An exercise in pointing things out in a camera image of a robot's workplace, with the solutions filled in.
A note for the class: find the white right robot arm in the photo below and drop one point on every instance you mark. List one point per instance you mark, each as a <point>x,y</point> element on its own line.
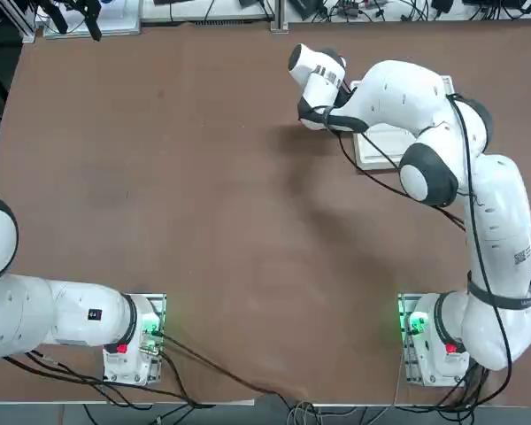
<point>500,212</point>

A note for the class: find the aluminium frame rail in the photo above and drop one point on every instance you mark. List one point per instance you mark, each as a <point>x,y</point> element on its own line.
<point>20,20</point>

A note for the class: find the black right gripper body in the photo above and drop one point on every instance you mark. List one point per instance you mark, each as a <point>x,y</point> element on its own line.
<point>345,94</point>

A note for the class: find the white folding storage box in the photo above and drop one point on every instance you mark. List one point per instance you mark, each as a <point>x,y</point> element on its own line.
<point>380,148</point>

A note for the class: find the aluminium profile post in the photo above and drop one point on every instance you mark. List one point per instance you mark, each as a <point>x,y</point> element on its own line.
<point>279,15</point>

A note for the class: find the white shelf board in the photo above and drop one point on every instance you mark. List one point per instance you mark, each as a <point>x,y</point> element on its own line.
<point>230,13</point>

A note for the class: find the white flat tray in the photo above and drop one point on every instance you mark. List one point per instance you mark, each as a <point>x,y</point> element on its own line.
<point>119,20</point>

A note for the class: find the black power adapter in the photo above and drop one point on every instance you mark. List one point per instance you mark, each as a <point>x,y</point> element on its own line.
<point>442,5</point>
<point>307,6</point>
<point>168,2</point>

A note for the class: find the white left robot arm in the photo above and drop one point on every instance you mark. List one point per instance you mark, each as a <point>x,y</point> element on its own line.
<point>35,310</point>

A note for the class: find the black tripod stand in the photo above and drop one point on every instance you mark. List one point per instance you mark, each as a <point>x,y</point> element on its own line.
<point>93,22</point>

